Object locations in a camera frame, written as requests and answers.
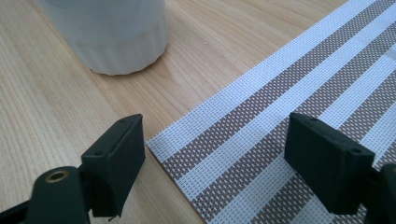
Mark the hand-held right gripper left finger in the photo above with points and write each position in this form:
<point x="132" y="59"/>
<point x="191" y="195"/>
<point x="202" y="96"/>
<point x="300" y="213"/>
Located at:
<point x="115" y="161"/>

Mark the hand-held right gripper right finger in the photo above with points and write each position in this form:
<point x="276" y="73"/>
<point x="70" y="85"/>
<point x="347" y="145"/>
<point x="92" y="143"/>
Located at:
<point x="327" y="168"/>

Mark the striped woven placemat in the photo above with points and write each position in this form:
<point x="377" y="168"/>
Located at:
<point x="280" y="118"/>

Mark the white ribbed cup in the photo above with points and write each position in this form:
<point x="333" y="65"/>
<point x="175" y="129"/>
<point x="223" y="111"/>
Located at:
<point x="112" y="34"/>

